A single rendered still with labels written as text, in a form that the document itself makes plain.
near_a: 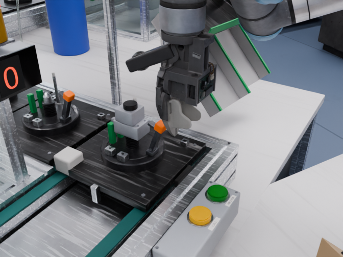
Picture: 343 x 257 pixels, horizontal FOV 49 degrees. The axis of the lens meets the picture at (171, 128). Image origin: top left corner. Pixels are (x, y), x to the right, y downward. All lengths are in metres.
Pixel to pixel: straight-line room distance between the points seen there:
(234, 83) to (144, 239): 0.51
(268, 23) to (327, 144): 2.17
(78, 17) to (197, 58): 1.09
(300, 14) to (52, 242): 0.59
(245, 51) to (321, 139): 1.74
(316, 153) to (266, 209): 1.80
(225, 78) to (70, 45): 0.85
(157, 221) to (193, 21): 0.35
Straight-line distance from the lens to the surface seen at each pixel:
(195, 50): 0.62
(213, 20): 0.93
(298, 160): 1.53
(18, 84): 0.69
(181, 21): 0.61
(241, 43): 1.16
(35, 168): 0.87
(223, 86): 1.01
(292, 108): 1.30
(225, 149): 0.88
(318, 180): 1.01
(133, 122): 0.77
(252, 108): 1.27
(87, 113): 1.01
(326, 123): 3.04
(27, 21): 2.09
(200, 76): 0.63
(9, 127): 0.77
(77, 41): 1.69
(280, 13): 0.67
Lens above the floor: 1.46
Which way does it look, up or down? 32 degrees down
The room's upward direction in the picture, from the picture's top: straight up
